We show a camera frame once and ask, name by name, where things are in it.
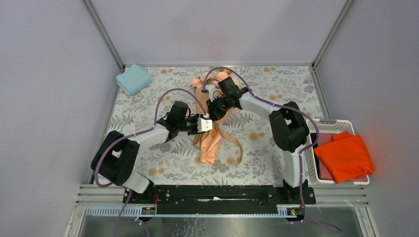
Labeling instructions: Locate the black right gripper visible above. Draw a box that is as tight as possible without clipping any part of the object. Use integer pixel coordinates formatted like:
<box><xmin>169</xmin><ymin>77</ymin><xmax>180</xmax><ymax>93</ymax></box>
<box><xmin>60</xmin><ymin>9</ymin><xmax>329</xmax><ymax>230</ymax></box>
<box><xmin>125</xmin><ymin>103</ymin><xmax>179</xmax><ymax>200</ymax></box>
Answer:
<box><xmin>206</xmin><ymin>95</ymin><xmax>231</xmax><ymax>122</ymax></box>

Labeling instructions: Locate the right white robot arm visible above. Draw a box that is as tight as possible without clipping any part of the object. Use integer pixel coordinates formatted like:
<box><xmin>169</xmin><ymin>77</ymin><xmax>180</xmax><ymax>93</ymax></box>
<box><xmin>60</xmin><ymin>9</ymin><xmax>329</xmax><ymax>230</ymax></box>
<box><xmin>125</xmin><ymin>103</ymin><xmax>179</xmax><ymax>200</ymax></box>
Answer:
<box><xmin>202</xmin><ymin>77</ymin><xmax>309</xmax><ymax>203</ymax></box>

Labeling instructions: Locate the floral patterned tablecloth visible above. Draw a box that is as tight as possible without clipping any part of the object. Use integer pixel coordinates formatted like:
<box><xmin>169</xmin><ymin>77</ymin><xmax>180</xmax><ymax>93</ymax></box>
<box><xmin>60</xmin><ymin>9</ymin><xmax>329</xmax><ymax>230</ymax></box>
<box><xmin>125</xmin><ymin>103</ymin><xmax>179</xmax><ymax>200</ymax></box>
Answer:
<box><xmin>107</xmin><ymin>65</ymin><xmax>323</xmax><ymax>185</ymax></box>

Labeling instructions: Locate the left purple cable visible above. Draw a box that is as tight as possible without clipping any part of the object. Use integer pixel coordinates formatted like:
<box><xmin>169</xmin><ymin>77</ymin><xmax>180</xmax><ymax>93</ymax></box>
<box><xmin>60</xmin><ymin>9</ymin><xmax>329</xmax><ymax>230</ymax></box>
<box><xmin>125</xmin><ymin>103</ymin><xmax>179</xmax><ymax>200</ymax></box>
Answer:
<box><xmin>94</xmin><ymin>88</ymin><xmax>209</xmax><ymax>237</ymax></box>

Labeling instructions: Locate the white plastic basket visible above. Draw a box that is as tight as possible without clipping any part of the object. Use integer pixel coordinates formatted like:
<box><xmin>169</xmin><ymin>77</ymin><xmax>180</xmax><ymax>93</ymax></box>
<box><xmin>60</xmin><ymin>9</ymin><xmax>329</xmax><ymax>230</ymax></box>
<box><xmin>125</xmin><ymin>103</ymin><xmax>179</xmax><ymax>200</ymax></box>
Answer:
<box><xmin>305</xmin><ymin>119</ymin><xmax>374</xmax><ymax>185</ymax></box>

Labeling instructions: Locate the light blue folded towel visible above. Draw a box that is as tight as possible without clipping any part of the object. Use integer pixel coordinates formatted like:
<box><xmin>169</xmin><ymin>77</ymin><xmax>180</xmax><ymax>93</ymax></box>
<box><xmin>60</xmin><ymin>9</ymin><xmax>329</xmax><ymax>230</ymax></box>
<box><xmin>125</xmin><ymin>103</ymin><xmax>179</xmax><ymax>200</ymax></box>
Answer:
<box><xmin>116</xmin><ymin>64</ymin><xmax>153</xmax><ymax>96</ymax></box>

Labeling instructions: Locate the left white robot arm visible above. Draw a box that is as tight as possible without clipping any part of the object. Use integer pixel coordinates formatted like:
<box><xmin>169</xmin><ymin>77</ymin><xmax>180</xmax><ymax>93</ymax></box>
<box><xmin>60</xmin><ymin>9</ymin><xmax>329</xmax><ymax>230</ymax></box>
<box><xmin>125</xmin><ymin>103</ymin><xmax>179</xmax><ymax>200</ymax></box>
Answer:
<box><xmin>90</xmin><ymin>101</ymin><xmax>212</xmax><ymax>203</ymax></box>

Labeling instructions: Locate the orange folded cloth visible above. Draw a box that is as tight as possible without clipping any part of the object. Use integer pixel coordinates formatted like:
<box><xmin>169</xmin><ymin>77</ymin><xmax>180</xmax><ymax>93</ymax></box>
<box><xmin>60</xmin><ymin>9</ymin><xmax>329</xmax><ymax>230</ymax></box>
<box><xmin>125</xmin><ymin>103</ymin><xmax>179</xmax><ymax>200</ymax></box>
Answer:
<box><xmin>313</xmin><ymin>131</ymin><xmax>375</xmax><ymax>184</ymax></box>

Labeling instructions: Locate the pile of fake flowers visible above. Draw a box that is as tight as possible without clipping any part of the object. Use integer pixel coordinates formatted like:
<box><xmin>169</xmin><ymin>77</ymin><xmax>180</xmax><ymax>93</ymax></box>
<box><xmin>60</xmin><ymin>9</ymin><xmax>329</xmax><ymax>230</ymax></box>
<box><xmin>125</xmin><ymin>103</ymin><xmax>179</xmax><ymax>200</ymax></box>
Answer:
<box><xmin>190</xmin><ymin>69</ymin><xmax>232</xmax><ymax>89</ymax></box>

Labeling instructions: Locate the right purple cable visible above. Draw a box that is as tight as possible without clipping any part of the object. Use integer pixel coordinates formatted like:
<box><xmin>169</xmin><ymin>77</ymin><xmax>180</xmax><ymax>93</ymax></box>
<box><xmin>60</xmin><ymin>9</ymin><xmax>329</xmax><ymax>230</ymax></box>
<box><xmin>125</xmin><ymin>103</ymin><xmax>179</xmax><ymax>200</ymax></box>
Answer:
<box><xmin>201</xmin><ymin>67</ymin><xmax>343</xmax><ymax>234</ymax></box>

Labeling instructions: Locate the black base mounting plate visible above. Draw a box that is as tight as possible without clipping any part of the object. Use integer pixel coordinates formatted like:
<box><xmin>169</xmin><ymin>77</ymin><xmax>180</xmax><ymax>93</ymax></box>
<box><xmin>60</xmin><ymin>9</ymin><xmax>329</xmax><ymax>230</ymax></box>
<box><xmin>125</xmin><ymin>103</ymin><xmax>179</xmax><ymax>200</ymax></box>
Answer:
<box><xmin>123</xmin><ymin>184</ymin><xmax>316</xmax><ymax>215</ymax></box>

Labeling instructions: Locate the peach wrapping paper sheet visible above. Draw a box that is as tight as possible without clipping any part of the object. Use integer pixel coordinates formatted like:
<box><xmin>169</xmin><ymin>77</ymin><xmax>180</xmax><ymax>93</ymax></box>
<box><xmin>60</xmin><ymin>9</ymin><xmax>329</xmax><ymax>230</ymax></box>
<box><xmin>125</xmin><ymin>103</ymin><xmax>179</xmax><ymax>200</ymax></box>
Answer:
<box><xmin>191</xmin><ymin>82</ymin><xmax>244</xmax><ymax>167</ymax></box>

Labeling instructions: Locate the pink cloth in basket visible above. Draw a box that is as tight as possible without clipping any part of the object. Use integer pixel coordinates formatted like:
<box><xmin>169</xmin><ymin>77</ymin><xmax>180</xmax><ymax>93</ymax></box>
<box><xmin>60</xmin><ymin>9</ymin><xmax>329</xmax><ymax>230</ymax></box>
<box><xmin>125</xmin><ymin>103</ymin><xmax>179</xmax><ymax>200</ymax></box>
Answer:
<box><xmin>315</xmin><ymin>132</ymin><xmax>368</xmax><ymax>183</ymax></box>

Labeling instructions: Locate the purple cable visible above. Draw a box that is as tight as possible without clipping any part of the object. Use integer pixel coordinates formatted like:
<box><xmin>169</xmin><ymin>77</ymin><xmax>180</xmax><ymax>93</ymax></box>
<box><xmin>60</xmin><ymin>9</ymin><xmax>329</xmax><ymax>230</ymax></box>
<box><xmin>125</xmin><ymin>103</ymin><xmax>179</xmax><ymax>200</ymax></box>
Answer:
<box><xmin>94</xmin><ymin>88</ymin><xmax>209</xmax><ymax>237</ymax></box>
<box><xmin>201</xmin><ymin>67</ymin><xmax>343</xmax><ymax>234</ymax></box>

